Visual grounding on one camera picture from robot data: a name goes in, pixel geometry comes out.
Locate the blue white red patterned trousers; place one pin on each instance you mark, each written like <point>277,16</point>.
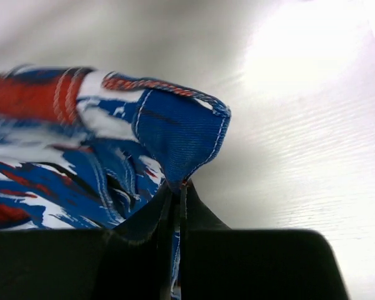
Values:
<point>82,148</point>

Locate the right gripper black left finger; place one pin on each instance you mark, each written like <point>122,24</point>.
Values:
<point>131,261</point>

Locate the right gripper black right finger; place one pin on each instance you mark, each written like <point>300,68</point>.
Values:
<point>218,262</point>

